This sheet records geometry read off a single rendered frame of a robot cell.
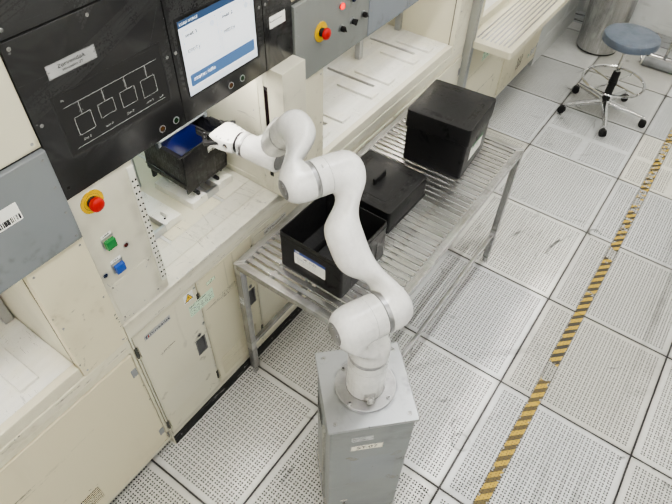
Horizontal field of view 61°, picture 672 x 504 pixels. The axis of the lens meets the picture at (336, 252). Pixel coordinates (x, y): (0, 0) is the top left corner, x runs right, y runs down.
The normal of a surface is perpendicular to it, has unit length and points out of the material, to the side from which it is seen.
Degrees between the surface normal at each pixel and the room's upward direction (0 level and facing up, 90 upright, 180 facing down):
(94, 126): 90
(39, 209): 90
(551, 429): 0
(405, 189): 0
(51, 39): 90
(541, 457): 0
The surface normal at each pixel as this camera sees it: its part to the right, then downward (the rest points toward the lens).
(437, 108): 0.02, -0.67
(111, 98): 0.81, 0.44
